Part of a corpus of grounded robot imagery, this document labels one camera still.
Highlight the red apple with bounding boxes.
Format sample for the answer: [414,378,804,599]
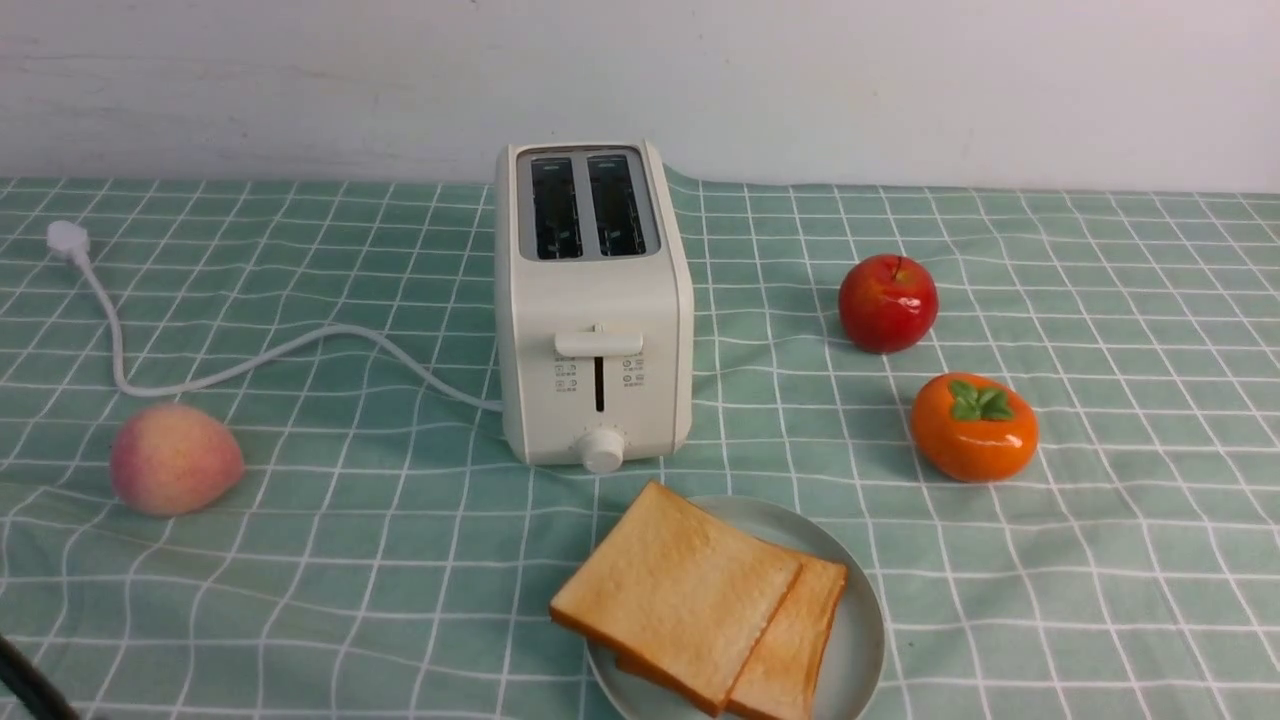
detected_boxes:
[837,254,940,355]

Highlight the white toaster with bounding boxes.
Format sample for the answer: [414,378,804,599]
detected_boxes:
[494,141,695,475]

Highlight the pink peach fruit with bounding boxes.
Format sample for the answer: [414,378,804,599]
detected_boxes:
[109,404,244,518]

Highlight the white power cable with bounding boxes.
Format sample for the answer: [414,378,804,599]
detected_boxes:
[46,220,504,413]

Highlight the green checkered tablecloth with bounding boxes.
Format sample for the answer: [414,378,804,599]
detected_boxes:
[1,173,1279,719]

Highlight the pale green plate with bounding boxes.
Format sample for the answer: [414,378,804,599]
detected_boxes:
[586,495,886,719]

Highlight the orange persimmon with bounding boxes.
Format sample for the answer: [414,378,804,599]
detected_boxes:
[909,372,1041,484]

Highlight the toasted bread slice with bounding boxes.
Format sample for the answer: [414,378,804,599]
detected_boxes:
[549,482,803,716]
[616,553,847,719]

